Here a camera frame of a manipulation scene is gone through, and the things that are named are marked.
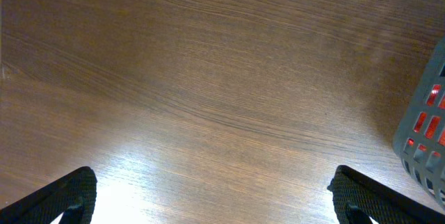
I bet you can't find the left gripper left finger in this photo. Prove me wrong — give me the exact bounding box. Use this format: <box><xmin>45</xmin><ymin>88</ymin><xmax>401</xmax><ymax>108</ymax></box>
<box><xmin>1</xmin><ymin>166</ymin><xmax>97</xmax><ymax>224</ymax></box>

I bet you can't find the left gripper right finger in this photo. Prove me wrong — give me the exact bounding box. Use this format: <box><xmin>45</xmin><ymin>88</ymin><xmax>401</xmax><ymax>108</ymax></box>
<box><xmin>327</xmin><ymin>165</ymin><xmax>444</xmax><ymax>224</ymax></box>

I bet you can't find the grey plastic shopping basket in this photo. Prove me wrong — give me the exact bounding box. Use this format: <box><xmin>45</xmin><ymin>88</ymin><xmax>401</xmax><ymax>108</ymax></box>
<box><xmin>392</xmin><ymin>40</ymin><xmax>444</xmax><ymax>207</ymax></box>

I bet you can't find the orange pasta package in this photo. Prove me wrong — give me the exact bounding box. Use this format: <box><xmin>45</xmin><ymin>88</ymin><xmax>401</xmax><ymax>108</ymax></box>
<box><xmin>404</xmin><ymin>84</ymin><xmax>444</xmax><ymax>163</ymax></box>

